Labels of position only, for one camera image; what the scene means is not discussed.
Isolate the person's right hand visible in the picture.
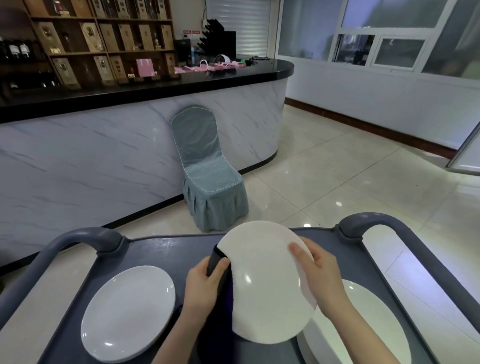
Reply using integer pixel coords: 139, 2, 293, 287
288, 237, 352, 318

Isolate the pink gift bag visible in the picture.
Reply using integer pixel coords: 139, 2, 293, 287
136, 59, 155, 79

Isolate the person's right forearm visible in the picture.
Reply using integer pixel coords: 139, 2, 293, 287
319, 294, 413, 364

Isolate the black file rack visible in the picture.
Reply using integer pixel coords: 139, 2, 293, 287
197, 19, 237, 61

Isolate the marble bar counter black top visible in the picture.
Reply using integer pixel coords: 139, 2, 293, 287
0, 58, 295, 278

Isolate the wooden display shelf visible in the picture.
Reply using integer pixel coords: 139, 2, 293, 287
0, 0, 178, 101

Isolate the person's left hand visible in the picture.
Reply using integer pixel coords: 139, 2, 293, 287
184, 256, 231, 313

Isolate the person's left forearm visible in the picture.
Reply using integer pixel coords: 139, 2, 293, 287
150, 305, 215, 364

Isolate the group of wooden liquor boxes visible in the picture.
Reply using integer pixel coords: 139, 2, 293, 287
34, 0, 177, 86

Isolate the grey service cart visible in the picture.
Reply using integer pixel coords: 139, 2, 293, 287
0, 212, 480, 364

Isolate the pink flat box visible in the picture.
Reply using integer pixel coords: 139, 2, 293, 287
174, 64, 209, 75
207, 61, 247, 71

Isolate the white framed window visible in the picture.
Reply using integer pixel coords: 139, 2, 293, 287
277, 0, 480, 81

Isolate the dark cleaning cloth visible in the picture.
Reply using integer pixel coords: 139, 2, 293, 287
205, 243, 238, 338

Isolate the white roller shutter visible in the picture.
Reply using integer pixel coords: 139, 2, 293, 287
205, 0, 272, 58

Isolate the sliding door frame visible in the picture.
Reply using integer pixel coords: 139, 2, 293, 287
445, 123, 480, 177

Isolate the chair with blue-grey cover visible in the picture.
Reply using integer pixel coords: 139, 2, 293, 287
170, 105, 250, 233

